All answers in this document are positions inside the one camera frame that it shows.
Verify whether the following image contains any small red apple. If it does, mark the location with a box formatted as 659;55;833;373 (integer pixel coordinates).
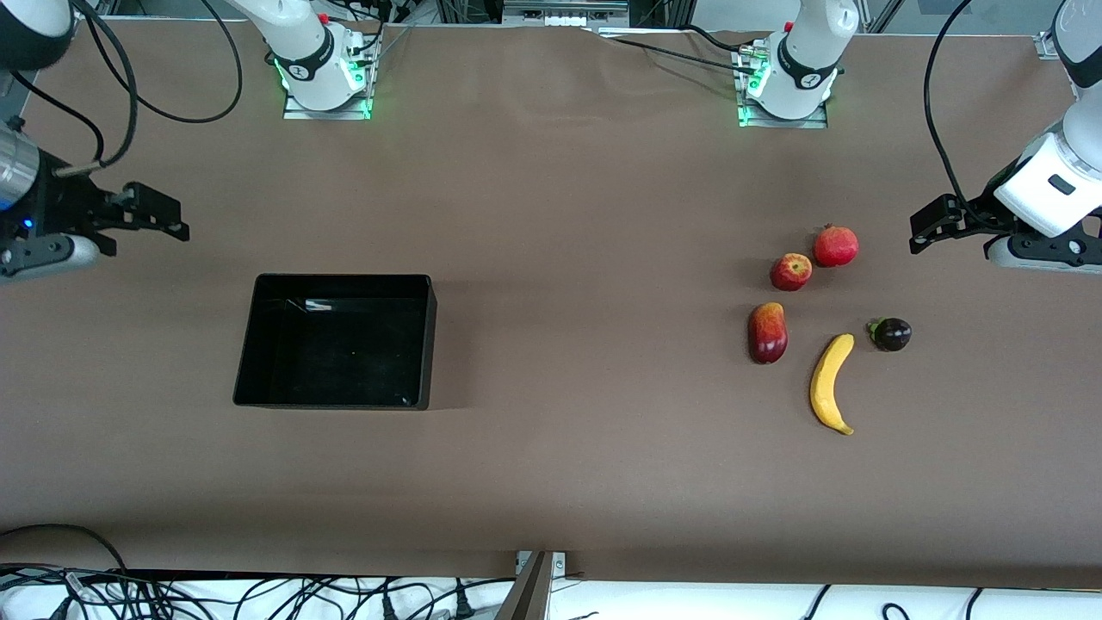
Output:
770;252;814;292

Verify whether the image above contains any yellow banana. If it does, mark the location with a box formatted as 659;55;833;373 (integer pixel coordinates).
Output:
809;333;856;437

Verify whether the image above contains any black rectangular plastic tray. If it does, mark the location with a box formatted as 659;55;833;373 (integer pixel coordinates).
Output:
232;273;438;412

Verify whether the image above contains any red pomegranate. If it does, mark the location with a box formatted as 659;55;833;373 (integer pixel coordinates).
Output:
812;224;860;269

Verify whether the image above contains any dark purple mangosteen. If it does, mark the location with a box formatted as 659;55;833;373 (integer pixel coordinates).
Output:
867;317;913;353

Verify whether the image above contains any red yellow mango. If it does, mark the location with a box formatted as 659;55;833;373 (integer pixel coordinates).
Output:
747;301;789;365

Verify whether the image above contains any white power strip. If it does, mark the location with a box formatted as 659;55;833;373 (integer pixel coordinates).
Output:
502;0;631;27

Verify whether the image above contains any brown table cover sheet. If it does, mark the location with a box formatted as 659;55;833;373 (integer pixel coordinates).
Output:
0;17;1102;580

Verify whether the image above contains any dark metal pole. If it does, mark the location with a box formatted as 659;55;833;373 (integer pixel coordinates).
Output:
495;551;553;620

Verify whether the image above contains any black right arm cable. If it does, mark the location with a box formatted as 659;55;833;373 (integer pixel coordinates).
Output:
9;0;245;173

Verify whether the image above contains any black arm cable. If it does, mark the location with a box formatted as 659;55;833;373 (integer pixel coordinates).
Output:
9;0;245;173
923;0;1004;226

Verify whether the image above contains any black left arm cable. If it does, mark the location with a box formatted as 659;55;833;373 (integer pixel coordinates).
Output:
923;0;1004;226

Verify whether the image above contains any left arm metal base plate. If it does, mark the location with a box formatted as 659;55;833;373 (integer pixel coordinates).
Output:
736;47;830;130

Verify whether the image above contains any short black cable on table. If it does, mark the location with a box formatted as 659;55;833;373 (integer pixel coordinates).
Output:
684;24;771;53

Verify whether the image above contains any long black cable on table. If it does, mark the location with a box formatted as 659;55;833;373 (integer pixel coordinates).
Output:
594;30;758;77

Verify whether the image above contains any black looping cable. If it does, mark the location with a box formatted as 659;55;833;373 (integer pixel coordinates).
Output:
0;524;130;576

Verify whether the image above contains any tangled black cable bundle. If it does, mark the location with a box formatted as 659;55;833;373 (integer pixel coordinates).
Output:
0;564;517;620

